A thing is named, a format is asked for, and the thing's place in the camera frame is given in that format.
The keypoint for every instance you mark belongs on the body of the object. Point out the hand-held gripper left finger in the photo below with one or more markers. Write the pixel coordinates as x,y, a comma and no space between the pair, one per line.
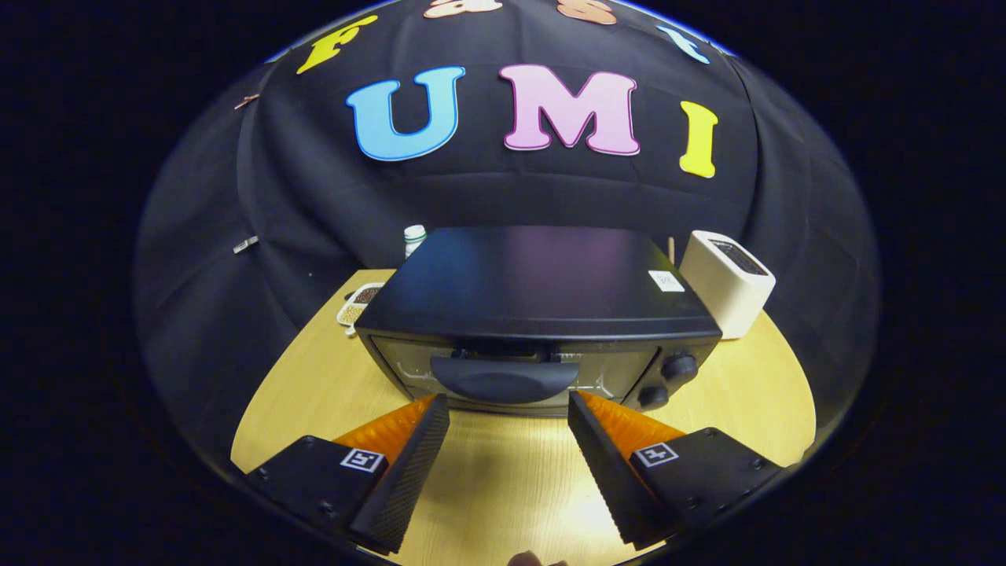
409,479

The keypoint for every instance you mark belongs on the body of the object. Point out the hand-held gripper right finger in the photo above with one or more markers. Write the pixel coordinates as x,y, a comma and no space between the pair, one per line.
609,479

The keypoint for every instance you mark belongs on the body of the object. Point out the black toaster oven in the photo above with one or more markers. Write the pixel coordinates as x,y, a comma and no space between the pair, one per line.
534,283

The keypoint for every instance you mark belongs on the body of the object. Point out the white toaster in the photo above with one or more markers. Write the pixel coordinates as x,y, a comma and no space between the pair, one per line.
723,295

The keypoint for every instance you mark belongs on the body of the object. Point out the small dish of beans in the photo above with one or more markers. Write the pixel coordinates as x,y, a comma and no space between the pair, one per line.
359,305

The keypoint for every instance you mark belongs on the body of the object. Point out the small white-capped bottle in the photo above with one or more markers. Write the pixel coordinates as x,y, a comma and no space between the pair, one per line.
414,240

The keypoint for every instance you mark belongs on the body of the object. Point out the silver cloth clip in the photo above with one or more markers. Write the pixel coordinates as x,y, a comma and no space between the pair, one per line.
245,244

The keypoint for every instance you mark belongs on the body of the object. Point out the pink cloth clip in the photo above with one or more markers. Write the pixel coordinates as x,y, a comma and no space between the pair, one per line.
246,101

